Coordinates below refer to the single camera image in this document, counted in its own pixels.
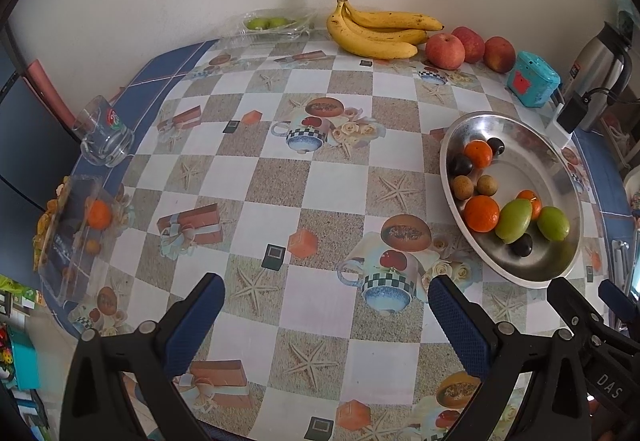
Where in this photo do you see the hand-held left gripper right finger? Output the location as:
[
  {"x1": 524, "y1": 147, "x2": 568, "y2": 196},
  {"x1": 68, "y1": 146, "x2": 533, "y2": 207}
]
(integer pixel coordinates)
[{"x1": 428, "y1": 273, "x2": 593, "y2": 441}]

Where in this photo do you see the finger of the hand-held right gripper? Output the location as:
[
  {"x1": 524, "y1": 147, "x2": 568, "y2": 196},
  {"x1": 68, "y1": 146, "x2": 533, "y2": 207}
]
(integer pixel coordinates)
[
  {"x1": 546, "y1": 276, "x2": 608, "y2": 347},
  {"x1": 598, "y1": 278, "x2": 640, "y2": 332}
]

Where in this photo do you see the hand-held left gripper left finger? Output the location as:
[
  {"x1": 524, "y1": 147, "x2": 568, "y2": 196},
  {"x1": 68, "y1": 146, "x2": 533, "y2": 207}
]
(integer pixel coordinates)
[{"x1": 66, "y1": 272, "x2": 227, "y2": 441}]

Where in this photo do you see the green guava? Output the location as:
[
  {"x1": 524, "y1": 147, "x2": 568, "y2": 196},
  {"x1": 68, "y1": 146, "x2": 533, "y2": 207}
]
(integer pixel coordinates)
[
  {"x1": 495, "y1": 198, "x2": 532, "y2": 243},
  {"x1": 536, "y1": 206, "x2": 571, "y2": 241}
]

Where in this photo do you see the orange tangerine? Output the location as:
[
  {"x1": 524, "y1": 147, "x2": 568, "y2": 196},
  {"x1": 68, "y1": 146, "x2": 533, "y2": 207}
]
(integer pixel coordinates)
[
  {"x1": 515, "y1": 190, "x2": 543, "y2": 221},
  {"x1": 86, "y1": 200, "x2": 112, "y2": 229},
  {"x1": 464, "y1": 195, "x2": 501, "y2": 233},
  {"x1": 464, "y1": 140, "x2": 493, "y2": 169}
]

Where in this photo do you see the round steel bowl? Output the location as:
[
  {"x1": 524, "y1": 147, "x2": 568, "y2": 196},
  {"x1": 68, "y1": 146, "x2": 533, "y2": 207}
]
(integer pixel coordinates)
[{"x1": 439, "y1": 112, "x2": 585, "y2": 289}]

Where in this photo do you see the clear plastic box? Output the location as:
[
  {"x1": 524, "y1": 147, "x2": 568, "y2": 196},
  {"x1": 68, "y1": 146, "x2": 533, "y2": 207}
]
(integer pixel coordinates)
[{"x1": 34, "y1": 174, "x2": 128, "y2": 307}]

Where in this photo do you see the white box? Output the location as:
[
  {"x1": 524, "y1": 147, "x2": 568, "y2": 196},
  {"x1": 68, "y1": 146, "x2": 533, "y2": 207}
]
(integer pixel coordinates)
[{"x1": 547, "y1": 104, "x2": 576, "y2": 149}]

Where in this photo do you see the checkered printed tablecloth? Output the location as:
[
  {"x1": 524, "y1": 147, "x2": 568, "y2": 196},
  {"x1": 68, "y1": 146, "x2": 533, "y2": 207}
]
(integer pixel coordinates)
[{"x1": 65, "y1": 28, "x2": 616, "y2": 441}]

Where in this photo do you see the black power adapter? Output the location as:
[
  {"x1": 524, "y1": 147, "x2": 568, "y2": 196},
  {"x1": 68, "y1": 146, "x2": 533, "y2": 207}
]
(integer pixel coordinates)
[{"x1": 556, "y1": 94, "x2": 591, "y2": 133}]

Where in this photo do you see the glass mug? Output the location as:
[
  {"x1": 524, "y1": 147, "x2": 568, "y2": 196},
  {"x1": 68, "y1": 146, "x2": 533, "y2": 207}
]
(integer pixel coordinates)
[{"x1": 72, "y1": 95, "x2": 136, "y2": 168}]

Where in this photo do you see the teal tin box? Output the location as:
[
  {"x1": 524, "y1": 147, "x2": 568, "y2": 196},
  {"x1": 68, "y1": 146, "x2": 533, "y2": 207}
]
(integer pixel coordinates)
[{"x1": 506, "y1": 51, "x2": 562, "y2": 108}]

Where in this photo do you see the steel thermos jug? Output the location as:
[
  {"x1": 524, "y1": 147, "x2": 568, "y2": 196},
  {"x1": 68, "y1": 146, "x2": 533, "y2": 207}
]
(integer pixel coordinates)
[{"x1": 565, "y1": 21, "x2": 633, "y2": 132}]

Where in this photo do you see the dark panel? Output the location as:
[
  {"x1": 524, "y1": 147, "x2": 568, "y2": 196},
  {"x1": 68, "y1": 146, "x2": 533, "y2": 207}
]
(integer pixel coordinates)
[{"x1": 0, "y1": 21, "x2": 76, "y2": 282}]

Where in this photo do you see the red apple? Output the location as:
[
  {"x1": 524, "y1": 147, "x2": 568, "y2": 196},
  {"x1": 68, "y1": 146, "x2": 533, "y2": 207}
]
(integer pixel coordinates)
[
  {"x1": 452, "y1": 26, "x2": 486, "y2": 64},
  {"x1": 483, "y1": 36, "x2": 517, "y2": 73},
  {"x1": 425, "y1": 32, "x2": 466, "y2": 70}
]

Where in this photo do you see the blue tablecloth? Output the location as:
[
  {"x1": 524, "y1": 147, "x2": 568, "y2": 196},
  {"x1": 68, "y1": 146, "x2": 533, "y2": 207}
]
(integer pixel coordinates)
[{"x1": 37, "y1": 38, "x2": 640, "y2": 337}]

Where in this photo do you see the reddish brown board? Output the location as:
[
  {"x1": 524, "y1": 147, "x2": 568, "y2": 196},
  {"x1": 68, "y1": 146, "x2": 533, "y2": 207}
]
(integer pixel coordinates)
[{"x1": 25, "y1": 60, "x2": 81, "y2": 142}]

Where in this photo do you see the yellow banana bunch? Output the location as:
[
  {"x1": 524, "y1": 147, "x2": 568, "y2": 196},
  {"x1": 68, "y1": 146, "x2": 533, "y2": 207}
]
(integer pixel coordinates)
[{"x1": 326, "y1": 0, "x2": 445, "y2": 59}]

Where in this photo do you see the clear plastic clamshell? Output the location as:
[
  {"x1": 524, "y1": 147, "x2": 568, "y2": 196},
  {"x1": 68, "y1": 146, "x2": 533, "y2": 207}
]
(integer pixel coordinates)
[{"x1": 232, "y1": 8, "x2": 318, "y2": 42}]

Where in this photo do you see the white cord bundle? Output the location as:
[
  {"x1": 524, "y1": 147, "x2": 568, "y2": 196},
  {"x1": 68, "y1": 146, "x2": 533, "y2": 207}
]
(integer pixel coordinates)
[{"x1": 605, "y1": 116, "x2": 638, "y2": 162}]

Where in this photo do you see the black cable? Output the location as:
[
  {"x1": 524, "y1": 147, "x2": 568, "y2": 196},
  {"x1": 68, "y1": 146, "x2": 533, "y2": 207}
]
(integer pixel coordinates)
[{"x1": 580, "y1": 86, "x2": 640, "y2": 104}]

